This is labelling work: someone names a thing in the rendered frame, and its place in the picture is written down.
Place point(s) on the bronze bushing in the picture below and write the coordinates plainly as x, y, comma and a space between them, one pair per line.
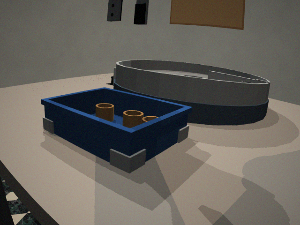
105, 111
148, 118
132, 118

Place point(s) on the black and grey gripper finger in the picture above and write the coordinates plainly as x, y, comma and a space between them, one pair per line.
141, 12
114, 10

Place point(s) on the blue plastic crate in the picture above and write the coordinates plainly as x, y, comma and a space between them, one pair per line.
72, 117

